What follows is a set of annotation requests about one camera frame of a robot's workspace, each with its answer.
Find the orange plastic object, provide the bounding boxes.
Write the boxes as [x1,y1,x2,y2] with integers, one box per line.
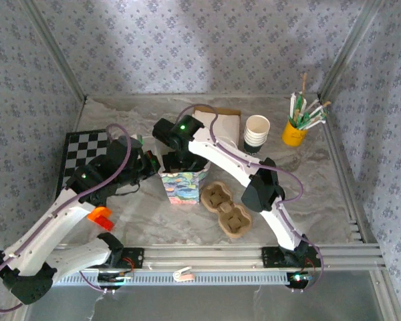
[86,206,116,232]

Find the floral paper gift bag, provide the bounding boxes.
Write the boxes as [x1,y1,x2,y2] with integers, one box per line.
[130,133,211,205]

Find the long wooden stir stick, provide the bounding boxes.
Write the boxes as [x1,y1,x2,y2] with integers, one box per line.
[299,72,309,101]

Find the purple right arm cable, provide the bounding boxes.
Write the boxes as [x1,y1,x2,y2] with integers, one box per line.
[176,104,325,292]

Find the brown cardboard cup carrier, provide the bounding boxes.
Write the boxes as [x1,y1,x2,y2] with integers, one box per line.
[200,180,253,239]

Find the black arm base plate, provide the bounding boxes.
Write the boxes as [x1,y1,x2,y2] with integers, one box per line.
[96,246,145,270]
[261,246,323,268]

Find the white plastic clip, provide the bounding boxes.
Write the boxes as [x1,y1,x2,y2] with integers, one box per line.
[172,266,194,281]

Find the stack of white paper cups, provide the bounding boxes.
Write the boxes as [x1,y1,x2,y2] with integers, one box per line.
[243,114,271,157]

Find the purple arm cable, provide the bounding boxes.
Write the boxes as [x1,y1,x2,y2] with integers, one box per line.
[0,123,133,314]
[176,104,325,292]

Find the green white packet stick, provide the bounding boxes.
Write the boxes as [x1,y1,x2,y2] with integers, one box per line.
[295,95,308,118]

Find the aluminium extrusion rail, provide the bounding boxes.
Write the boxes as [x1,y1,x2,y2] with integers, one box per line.
[143,243,387,270]

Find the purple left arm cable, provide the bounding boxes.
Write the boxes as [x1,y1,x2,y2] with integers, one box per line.
[0,123,133,314]

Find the yellow stirrer holder cup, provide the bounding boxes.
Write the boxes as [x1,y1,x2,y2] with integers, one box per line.
[281,119,309,147]

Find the grey slotted cable duct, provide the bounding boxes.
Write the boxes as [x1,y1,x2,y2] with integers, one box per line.
[53,269,291,287]

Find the brown cardboard napkin box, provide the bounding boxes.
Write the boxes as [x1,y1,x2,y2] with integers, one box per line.
[191,106,243,150]

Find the stack of white napkins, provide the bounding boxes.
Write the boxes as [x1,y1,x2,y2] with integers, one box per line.
[193,112,240,148]

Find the aluminium frame post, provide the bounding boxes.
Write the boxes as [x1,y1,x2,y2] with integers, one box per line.
[319,0,385,100]
[19,0,88,103]

